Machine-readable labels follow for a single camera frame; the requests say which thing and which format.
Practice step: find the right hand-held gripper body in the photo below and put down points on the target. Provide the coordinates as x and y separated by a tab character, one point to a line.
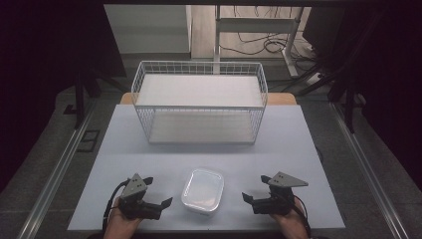
275	204

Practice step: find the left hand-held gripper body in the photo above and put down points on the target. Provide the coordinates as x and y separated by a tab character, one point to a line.
136	205

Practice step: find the person's left hand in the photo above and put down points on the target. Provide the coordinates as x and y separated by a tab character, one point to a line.
121	223

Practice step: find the person's right hand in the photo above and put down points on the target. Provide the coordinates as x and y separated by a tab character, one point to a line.
293	223

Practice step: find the pale blue table cover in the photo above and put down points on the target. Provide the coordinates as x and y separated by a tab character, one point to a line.
126	166

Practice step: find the white lidded plastic container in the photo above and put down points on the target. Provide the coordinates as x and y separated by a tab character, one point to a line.
202	191

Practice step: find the black floor plate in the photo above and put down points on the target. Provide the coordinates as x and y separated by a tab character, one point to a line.
88	141

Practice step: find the wooden table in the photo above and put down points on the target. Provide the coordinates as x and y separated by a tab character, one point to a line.
282	99

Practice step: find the black metal stand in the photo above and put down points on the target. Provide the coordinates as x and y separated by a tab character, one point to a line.
79	96
348	99

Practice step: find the white power strip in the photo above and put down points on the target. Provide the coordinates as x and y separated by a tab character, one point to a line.
313	79

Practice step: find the white cabinet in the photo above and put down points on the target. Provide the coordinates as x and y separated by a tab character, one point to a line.
149	30

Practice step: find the dark curtain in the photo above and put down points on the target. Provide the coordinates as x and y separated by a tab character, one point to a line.
40	66
391	83

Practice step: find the silver metal rail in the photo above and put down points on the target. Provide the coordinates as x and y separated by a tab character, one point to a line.
53	176
368	176

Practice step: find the white metal desk frame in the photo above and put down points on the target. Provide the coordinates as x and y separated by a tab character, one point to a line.
255	25

